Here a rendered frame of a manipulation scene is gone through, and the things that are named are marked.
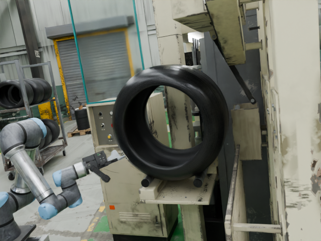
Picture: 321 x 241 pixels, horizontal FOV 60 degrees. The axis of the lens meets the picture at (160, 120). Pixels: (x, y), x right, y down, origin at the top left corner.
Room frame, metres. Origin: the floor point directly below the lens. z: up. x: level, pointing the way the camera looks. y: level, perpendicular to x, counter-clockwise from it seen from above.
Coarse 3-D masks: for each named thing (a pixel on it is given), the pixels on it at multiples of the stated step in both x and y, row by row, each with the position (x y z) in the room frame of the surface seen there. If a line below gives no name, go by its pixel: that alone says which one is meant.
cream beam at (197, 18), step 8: (176, 0) 1.04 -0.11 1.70; (184, 0) 1.03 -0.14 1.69; (192, 0) 1.02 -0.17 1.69; (200, 0) 1.01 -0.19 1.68; (176, 8) 1.04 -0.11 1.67; (184, 8) 1.03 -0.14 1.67; (192, 8) 1.02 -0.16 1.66; (200, 8) 1.01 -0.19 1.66; (240, 8) 1.01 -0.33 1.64; (176, 16) 1.04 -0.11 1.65; (184, 16) 1.03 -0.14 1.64; (192, 16) 1.04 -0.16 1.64; (200, 16) 1.06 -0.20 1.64; (208, 16) 1.07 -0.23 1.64; (184, 24) 1.21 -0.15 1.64; (192, 24) 1.24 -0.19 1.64; (200, 24) 1.28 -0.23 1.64; (208, 24) 1.31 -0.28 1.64; (200, 32) 1.58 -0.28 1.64
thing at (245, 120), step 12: (240, 108) 1.69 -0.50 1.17; (252, 108) 1.48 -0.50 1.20; (240, 120) 1.51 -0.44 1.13; (252, 120) 1.49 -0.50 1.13; (240, 132) 1.51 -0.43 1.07; (252, 132) 1.49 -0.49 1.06; (240, 144) 1.51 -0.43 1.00; (252, 144) 1.49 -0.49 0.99; (240, 156) 1.51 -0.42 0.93; (252, 156) 1.49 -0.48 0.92
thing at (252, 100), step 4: (216, 40) 1.54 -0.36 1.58; (216, 44) 1.54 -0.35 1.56; (220, 48) 1.53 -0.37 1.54; (220, 52) 1.54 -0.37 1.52; (232, 68) 1.52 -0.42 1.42; (236, 68) 1.52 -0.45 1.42; (236, 72) 1.51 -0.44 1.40; (236, 76) 1.51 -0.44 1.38; (240, 76) 1.50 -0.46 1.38; (240, 80) 1.50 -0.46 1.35; (240, 84) 1.51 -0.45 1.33; (244, 84) 1.50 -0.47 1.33; (244, 88) 1.50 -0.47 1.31; (248, 88) 1.50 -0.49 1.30; (248, 92) 1.49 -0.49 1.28; (248, 96) 1.49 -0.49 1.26; (252, 96) 1.49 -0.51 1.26; (252, 100) 1.49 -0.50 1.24
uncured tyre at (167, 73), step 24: (144, 72) 1.39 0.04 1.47; (168, 72) 1.33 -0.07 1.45; (192, 72) 1.34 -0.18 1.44; (120, 96) 1.42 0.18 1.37; (144, 96) 1.66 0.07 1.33; (192, 96) 1.28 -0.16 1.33; (216, 96) 1.30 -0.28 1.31; (120, 120) 1.41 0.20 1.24; (144, 120) 1.67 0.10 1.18; (216, 120) 1.26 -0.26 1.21; (120, 144) 1.42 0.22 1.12; (144, 144) 1.65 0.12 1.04; (216, 144) 1.27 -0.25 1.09; (144, 168) 1.38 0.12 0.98; (168, 168) 1.33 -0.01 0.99; (192, 168) 1.29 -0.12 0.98
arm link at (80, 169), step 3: (81, 162) 1.34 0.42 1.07; (75, 165) 1.32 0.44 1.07; (78, 165) 1.32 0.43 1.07; (81, 165) 1.32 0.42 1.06; (75, 168) 1.31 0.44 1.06; (78, 168) 1.31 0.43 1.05; (81, 168) 1.31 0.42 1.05; (84, 168) 1.32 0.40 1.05; (78, 171) 1.31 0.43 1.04; (81, 171) 1.31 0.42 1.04; (84, 171) 1.31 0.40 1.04; (78, 174) 1.30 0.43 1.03; (81, 174) 1.31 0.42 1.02; (84, 174) 1.32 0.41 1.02; (78, 177) 1.35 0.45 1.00; (81, 177) 1.33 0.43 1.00
